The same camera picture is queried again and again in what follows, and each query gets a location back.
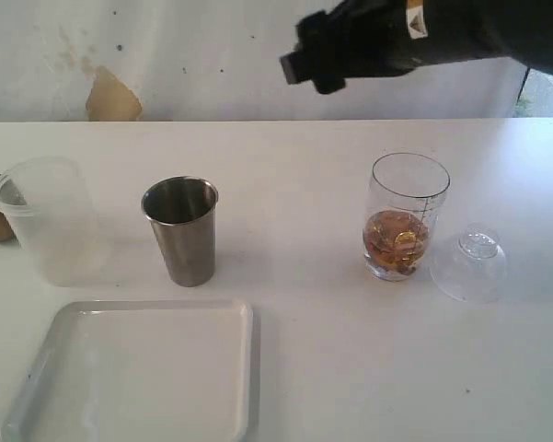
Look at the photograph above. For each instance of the translucent plastic container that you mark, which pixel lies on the translucent plastic container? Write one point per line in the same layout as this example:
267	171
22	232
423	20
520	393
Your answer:
46	203

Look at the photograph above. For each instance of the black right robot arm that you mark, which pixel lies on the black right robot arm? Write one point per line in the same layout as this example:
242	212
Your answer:
451	31

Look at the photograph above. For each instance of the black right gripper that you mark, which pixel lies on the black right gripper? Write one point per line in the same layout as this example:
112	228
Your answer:
356	39

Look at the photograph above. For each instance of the pile of coins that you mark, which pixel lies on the pile of coins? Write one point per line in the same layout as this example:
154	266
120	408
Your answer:
394	242

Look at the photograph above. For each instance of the white rectangular tray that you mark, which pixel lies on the white rectangular tray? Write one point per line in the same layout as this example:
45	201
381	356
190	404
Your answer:
162	370

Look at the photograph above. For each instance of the clear dome lid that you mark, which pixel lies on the clear dome lid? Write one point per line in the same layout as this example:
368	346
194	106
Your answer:
470	266

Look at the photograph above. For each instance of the stainless steel tumbler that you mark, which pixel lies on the stainless steel tumbler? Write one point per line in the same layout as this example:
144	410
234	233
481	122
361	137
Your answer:
181	212

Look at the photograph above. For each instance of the clear measuring shaker cup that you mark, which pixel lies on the clear measuring shaker cup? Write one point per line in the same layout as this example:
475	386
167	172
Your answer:
405	194

